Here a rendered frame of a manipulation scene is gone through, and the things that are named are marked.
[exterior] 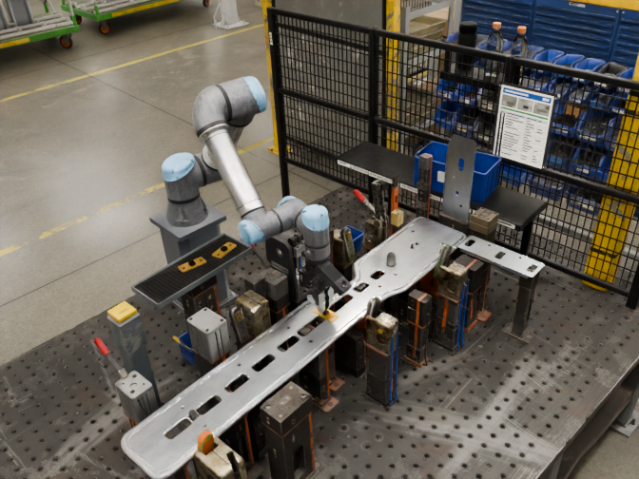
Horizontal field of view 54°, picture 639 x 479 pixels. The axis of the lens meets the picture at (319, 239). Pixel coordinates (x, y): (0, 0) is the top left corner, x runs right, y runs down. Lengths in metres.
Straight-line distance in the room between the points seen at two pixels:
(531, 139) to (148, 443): 1.70
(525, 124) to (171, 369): 1.57
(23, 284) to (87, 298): 0.47
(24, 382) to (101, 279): 1.68
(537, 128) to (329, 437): 1.33
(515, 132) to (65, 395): 1.88
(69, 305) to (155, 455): 2.33
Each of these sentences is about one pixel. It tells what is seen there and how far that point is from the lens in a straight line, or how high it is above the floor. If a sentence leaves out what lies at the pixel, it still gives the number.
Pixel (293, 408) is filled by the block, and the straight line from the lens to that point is 1.69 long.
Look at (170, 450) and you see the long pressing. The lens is 1.70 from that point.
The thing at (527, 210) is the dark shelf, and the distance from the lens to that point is 2.50.
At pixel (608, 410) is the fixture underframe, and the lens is 2.92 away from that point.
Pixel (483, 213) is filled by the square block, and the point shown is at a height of 1.06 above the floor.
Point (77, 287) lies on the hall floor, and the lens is 4.06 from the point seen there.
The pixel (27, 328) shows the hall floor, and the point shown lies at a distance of 3.88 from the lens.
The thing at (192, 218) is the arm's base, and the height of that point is 1.13.
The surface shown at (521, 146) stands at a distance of 2.53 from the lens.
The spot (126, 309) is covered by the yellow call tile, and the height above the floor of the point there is 1.16.
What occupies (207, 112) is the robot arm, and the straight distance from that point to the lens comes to 1.86.
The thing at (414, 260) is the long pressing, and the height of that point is 1.00.
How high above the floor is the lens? 2.30
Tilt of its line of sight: 34 degrees down
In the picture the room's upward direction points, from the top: 3 degrees counter-clockwise
